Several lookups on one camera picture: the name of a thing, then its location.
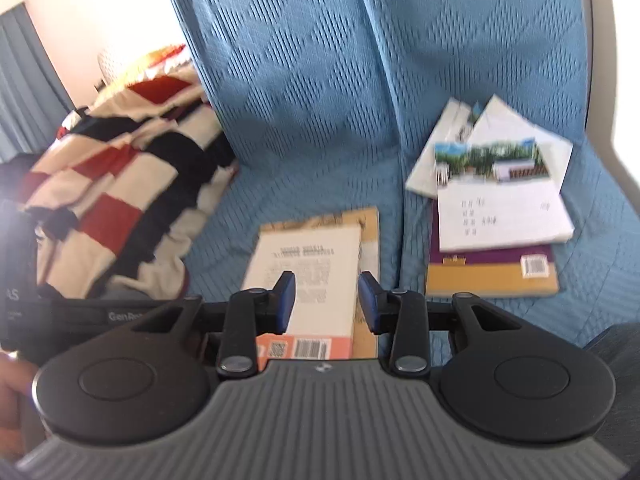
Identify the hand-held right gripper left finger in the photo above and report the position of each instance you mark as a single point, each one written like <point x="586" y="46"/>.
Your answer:
<point x="290" y="305"/>

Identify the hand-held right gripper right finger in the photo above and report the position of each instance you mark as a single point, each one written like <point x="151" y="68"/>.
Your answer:
<point x="365" y="305"/>

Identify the white book with orange edge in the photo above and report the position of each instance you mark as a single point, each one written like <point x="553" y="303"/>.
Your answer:
<point x="310" y="255"/>

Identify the tan painting cover book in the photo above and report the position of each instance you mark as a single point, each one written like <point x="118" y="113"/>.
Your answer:
<point x="369" y="245"/>

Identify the photo cover notebook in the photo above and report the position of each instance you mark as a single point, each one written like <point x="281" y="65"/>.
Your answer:
<point x="500" y="210"/>

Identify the white cover notebook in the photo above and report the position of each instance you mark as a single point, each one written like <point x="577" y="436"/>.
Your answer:
<point x="505" y="125"/>

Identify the person's left hand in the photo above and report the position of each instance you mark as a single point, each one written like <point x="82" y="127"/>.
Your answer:
<point x="15" y="385"/>

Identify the purple and yellow book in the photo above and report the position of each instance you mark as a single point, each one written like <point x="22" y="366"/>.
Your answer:
<point x="480" y="275"/>

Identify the red black cream striped blanket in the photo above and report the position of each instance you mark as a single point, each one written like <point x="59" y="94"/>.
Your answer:
<point x="115" y="185"/>

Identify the blue grey curtain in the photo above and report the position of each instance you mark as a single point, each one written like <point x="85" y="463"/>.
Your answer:
<point x="25" y="90"/>

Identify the blue textured sofa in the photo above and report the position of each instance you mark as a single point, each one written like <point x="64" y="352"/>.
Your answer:
<point x="310" y="85"/>

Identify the dark blue cloth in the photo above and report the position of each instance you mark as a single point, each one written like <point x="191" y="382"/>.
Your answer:
<point x="620" y="375"/>

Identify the wall socket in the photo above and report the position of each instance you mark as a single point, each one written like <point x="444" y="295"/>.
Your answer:
<point x="101" y="85"/>

